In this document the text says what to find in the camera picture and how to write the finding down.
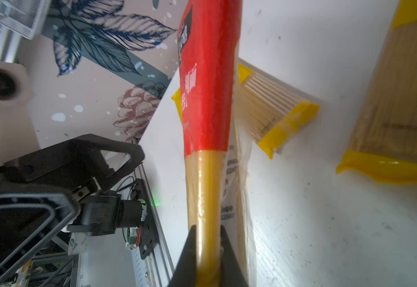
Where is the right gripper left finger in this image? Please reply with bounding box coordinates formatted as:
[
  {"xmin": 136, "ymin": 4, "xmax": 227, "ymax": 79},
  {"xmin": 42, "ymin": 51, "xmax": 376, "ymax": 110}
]
[{"xmin": 168, "ymin": 226, "xmax": 197, "ymax": 287}]

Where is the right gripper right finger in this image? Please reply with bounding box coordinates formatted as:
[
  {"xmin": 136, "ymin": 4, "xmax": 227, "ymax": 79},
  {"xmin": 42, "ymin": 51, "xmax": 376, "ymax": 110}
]
[{"xmin": 220, "ymin": 226, "xmax": 248, "ymax": 287}]

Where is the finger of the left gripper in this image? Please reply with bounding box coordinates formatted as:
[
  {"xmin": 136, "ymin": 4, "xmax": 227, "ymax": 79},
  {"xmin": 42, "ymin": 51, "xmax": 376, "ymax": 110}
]
[
  {"xmin": 0, "ymin": 134, "xmax": 145, "ymax": 191},
  {"xmin": 0, "ymin": 182, "xmax": 80, "ymax": 284}
]

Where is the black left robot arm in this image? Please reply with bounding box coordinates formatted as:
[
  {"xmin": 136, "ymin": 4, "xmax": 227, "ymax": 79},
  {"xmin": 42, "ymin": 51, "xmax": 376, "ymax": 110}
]
[{"xmin": 0, "ymin": 134, "xmax": 145, "ymax": 284}]

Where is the yellow pasta bag lower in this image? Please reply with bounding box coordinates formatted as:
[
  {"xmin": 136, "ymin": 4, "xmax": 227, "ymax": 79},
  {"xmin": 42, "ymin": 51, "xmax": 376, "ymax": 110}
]
[{"xmin": 171, "ymin": 62, "xmax": 321, "ymax": 160}]

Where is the yellow pasta bag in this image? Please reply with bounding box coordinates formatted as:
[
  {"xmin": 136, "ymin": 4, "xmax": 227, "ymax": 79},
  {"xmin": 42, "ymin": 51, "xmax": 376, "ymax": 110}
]
[
  {"xmin": 336, "ymin": 1, "xmax": 417, "ymax": 184},
  {"xmin": 171, "ymin": 62, "xmax": 321, "ymax": 160}
]

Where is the yellow pasta bag upper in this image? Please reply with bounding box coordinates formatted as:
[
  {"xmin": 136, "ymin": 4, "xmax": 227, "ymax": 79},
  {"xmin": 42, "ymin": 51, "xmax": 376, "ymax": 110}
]
[{"xmin": 336, "ymin": 1, "xmax": 417, "ymax": 184}]

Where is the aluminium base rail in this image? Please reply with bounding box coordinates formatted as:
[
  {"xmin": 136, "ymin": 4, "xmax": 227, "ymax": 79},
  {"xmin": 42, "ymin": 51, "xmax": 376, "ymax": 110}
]
[{"xmin": 131, "ymin": 164, "xmax": 175, "ymax": 287}]

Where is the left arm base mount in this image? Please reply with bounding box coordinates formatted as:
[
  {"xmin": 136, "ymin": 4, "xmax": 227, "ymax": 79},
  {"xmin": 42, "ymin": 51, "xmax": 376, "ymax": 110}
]
[{"xmin": 120, "ymin": 178, "xmax": 159, "ymax": 260}]

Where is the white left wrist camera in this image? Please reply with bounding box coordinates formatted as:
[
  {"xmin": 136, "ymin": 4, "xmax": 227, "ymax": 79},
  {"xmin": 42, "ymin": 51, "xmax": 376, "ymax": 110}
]
[{"xmin": 0, "ymin": 62, "xmax": 33, "ymax": 109}]

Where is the white wire mesh basket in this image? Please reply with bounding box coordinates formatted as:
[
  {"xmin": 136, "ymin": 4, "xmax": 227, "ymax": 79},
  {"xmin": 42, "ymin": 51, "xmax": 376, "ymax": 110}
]
[{"xmin": 0, "ymin": 0, "xmax": 51, "ymax": 39}]

